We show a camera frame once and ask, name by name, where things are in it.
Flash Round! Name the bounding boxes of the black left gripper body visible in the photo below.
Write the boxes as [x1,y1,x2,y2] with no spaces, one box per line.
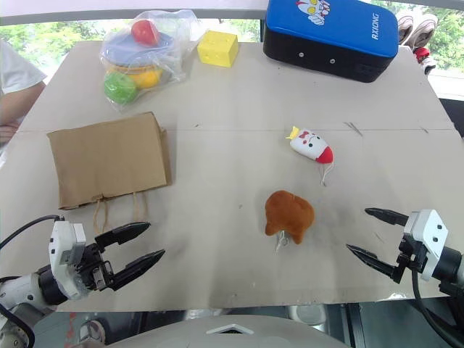
[74,242,117,293]

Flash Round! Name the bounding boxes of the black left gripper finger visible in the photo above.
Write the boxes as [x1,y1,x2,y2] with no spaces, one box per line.
[94,221,152,255]
[108,249,166,291]

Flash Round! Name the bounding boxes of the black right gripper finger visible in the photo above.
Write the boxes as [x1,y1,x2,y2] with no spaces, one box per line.
[364,207,410,228]
[345,244,409,284]

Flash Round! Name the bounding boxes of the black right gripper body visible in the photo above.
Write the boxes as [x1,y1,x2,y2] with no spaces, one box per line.
[397,233,428,273]

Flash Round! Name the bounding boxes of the brown paper bag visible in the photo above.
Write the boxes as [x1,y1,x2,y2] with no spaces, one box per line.
[46,111,173,235]

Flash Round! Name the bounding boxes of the clear plastic bag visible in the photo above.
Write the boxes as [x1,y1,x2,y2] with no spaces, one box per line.
[99,9,202,113]

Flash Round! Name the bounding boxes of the brown plush toy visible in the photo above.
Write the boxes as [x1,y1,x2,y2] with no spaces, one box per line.
[264,190,315,246]

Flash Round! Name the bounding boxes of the white and red plush toy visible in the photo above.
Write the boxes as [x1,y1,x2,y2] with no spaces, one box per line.
[285,125,334,187]

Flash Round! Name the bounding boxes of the silver robot torso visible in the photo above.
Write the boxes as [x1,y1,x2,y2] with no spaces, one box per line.
[104,314,352,348]

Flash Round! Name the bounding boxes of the green toy ball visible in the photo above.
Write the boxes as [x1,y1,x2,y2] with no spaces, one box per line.
[104,71,138,103]

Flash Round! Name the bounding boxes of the yellow toy fruit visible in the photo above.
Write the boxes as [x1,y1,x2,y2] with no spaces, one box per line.
[127,69,162,89]

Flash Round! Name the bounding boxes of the person in white shirt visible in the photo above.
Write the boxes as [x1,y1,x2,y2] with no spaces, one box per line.
[0,38,48,149]

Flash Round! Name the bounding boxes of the blue toy plate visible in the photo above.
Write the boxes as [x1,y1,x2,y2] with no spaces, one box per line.
[102,31,175,67]

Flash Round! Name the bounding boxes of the white and red shoes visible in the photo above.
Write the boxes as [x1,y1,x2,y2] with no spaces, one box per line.
[395,9,440,76]

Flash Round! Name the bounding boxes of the blue and black case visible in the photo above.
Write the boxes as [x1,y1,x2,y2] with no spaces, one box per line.
[262,0,399,84]

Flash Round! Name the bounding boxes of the yellow cheese block toy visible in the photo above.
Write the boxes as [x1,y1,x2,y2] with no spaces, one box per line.
[196,30,239,69]

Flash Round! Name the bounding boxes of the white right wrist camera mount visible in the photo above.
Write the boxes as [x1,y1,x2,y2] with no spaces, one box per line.
[402,209,449,281]

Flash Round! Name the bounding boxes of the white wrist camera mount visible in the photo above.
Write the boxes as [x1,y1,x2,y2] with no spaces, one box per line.
[402,209,449,281]
[48,220,88,300]

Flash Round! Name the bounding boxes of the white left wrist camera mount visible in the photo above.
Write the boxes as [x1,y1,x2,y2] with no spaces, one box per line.
[48,220,88,300]

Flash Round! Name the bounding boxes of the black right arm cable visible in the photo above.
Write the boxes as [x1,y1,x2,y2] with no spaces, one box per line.
[411,266,464,348]

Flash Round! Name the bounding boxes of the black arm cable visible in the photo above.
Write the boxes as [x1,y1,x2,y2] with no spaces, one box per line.
[411,266,464,348]
[0,215,65,251]

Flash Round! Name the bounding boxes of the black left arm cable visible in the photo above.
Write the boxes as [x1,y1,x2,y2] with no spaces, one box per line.
[0,215,65,251]

